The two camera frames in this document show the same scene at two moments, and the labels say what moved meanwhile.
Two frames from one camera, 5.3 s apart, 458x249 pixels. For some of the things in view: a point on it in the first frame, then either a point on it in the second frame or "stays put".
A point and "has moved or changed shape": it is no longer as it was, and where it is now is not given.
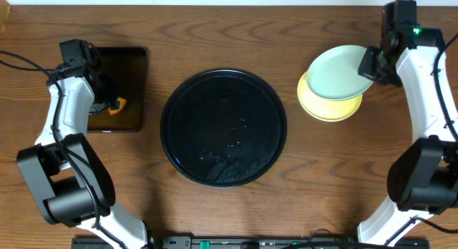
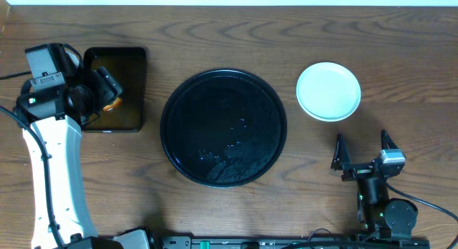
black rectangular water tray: (129, 66) stays put
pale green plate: (333, 73) -> (328, 91)
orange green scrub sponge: (117, 106) has moved or changed shape
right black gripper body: (374, 67) -> (358, 171)
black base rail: (248, 242) stays put
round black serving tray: (223, 127) stays put
